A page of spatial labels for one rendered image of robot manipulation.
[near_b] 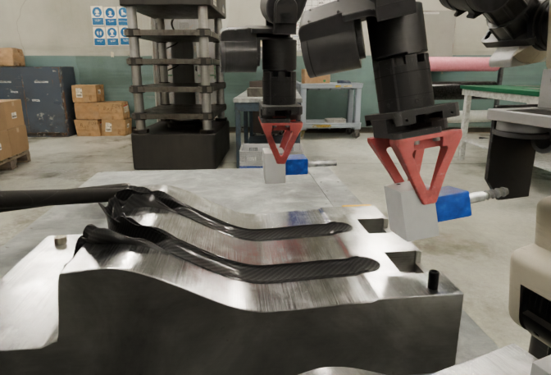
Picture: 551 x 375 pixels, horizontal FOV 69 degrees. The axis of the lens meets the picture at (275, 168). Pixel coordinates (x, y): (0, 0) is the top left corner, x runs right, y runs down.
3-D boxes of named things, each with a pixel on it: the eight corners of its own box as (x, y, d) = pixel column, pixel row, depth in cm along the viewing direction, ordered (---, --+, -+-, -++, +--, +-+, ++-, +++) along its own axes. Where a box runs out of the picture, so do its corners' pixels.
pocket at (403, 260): (417, 278, 49) (420, 250, 48) (439, 302, 44) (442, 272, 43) (381, 280, 49) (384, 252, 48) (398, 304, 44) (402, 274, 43)
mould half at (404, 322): (371, 257, 66) (375, 178, 63) (454, 372, 41) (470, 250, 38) (53, 272, 62) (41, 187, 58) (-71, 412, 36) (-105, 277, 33)
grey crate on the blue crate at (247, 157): (302, 157, 412) (302, 143, 408) (303, 166, 372) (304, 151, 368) (242, 157, 413) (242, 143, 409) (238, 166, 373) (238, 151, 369)
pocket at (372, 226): (385, 241, 60) (387, 217, 59) (399, 258, 55) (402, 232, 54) (355, 242, 59) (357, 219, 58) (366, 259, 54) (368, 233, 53)
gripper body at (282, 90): (262, 118, 64) (261, 70, 62) (258, 111, 74) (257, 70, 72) (302, 117, 65) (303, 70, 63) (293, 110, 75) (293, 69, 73)
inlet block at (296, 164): (332, 173, 76) (333, 145, 74) (339, 180, 71) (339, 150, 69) (263, 176, 74) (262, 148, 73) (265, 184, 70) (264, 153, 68)
